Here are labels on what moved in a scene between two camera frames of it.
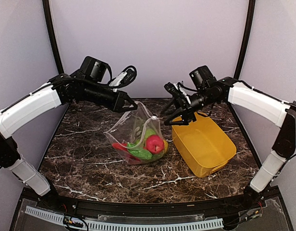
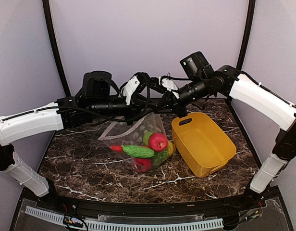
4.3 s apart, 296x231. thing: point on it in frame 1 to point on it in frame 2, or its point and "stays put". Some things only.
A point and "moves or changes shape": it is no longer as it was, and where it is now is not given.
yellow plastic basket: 202,144 stays put
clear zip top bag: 138,136 moves or changes shape
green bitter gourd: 141,153 moves or changes shape
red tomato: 117,145 to 143,164
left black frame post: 49,23 stays put
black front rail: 200,208 stays put
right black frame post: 249,38 stays put
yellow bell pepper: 166,145 to 170,147
